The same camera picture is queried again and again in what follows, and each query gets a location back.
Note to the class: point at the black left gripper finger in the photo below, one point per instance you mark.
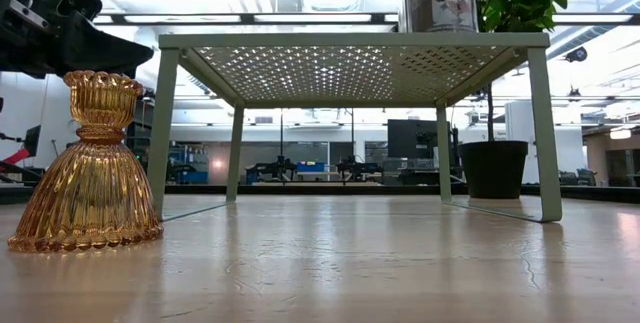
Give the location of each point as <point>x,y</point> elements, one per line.
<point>110,50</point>

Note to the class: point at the amber glass candle holder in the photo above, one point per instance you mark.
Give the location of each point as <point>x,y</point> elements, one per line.
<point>90,188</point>

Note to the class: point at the small black side monitor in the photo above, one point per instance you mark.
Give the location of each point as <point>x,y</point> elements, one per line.
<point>32,139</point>

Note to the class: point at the red padded bar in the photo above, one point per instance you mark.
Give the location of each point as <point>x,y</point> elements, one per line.
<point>15,157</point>

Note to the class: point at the blue cabinet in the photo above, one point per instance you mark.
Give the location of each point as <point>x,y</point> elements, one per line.
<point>192,168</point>

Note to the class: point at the black background robot station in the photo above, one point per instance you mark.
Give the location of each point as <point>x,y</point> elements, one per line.
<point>357,168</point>
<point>272,168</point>

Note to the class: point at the blue box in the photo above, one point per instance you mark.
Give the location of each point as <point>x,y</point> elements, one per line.
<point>310,167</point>

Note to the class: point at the green perforated metal shelf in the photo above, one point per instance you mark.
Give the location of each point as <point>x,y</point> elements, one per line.
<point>350,40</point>

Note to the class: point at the black background monitor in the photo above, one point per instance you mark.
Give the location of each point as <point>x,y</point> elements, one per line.
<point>410,138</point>

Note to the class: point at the black plant pot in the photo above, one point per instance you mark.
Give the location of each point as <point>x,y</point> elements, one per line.
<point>492,170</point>

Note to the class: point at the black ceiling camera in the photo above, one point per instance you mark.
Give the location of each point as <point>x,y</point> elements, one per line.
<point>576,54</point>

